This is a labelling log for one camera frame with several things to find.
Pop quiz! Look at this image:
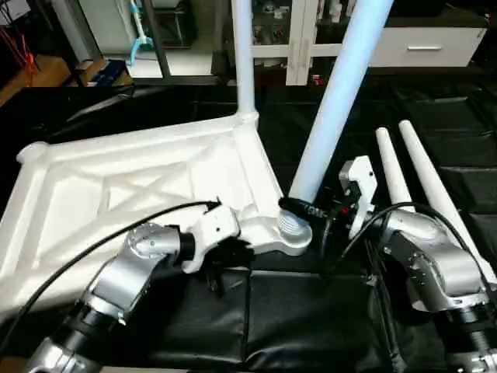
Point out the white plastic table leg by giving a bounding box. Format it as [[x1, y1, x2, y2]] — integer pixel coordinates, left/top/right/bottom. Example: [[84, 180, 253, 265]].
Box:
[[376, 127, 415, 212], [398, 120, 497, 287], [278, 0, 395, 235], [231, 0, 259, 125]]

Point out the white plastic table top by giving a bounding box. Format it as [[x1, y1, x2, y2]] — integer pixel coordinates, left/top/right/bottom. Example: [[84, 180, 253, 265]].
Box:
[[0, 113, 313, 321]]

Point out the black work mat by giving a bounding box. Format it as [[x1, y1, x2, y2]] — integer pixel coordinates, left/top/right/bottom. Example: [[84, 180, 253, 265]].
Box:
[[0, 78, 497, 371]]

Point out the white drawer cabinet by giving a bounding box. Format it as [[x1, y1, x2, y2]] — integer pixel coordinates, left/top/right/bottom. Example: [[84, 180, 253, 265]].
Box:
[[230, 0, 366, 86], [373, 26, 487, 69]]

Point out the small blue box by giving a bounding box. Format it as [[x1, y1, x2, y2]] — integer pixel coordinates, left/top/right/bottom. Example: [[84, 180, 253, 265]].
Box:
[[90, 59, 133, 86]]

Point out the light blue hanger hook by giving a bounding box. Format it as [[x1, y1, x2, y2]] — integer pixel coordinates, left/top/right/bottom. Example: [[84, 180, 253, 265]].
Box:
[[127, 0, 150, 64]]

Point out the cardboard box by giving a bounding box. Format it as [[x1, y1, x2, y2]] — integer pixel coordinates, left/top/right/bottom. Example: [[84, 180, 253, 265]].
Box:
[[0, 54, 72, 106]]

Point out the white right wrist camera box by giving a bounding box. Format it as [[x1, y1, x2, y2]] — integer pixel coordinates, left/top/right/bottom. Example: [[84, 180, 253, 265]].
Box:
[[339, 155, 378, 240]]

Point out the red cable bundle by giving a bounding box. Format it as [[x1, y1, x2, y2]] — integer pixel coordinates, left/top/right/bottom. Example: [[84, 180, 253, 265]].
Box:
[[0, 23, 36, 77]]

